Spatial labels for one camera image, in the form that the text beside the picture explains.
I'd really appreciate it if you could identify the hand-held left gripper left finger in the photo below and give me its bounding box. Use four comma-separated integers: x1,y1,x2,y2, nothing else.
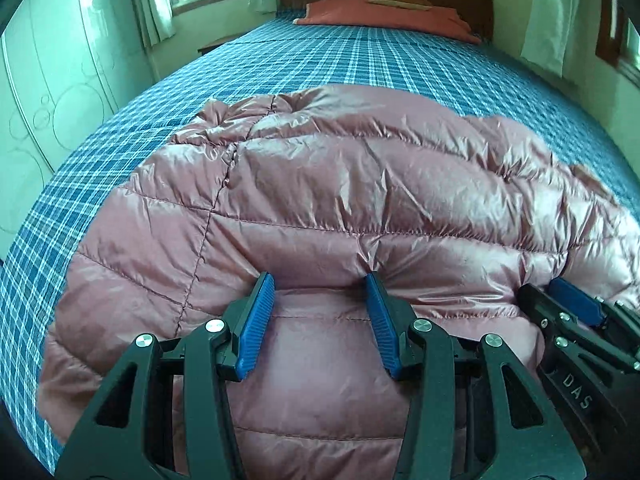
55,272,277,480

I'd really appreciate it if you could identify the wooden nightstand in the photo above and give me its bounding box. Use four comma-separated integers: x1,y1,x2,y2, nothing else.
197,35,241,57

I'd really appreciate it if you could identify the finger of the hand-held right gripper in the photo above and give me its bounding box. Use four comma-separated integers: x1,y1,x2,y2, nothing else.
517,284,640,377
548,277,640,348

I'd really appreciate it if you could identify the bed with blue plaid sheet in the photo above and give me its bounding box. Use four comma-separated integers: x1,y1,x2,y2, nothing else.
0,7,640,466

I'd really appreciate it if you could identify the white wardrobe with circle pattern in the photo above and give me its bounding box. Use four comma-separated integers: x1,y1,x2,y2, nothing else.
0,0,156,261

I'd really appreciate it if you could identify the salmon pink pillow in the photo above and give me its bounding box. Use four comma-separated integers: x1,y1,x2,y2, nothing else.
292,0,483,45

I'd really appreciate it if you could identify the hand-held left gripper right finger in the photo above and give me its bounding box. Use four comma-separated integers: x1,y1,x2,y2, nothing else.
364,272,587,480

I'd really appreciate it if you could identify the pink quilted down jacket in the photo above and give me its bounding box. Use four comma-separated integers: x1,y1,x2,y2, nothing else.
37,84,640,480

